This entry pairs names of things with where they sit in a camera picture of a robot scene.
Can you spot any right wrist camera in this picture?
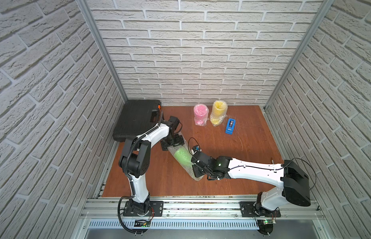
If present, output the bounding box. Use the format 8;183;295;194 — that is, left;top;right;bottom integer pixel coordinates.
190;145;202;155

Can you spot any right aluminium corner post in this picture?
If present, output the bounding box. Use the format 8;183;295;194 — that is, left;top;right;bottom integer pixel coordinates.
263;0;334;112

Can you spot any green plastic wine glass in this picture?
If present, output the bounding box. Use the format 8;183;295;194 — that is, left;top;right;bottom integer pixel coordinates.
174;146;192;170

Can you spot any black plastic tool case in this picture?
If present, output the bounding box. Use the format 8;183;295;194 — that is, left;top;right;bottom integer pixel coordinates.
113;100;161;142

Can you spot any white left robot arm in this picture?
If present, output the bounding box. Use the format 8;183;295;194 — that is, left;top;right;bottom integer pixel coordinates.
119;119;184;207

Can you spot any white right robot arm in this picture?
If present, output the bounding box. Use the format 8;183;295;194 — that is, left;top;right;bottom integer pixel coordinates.
191;149;311;216

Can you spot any bubble wrap sheet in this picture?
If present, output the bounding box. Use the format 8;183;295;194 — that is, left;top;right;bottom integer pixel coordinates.
192;103;210;127
168;133;204;181
209;100;228;127

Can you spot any blue tape dispenser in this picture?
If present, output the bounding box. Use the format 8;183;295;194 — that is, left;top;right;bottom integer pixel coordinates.
225;118;236;135

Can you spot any aluminium corner post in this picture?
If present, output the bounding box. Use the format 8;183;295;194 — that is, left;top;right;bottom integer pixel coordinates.
77;0;128;102
263;0;334;112

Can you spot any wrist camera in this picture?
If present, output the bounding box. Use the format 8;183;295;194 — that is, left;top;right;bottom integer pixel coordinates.
168;116;183;134
190;145;202;155

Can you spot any left aluminium corner post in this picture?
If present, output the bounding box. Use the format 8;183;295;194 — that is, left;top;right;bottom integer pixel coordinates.
77;0;128;102

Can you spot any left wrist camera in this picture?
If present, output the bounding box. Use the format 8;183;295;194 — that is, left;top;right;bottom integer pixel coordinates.
168;116;183;134

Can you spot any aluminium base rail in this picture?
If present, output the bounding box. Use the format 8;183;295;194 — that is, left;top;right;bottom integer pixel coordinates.
71;195;333;239

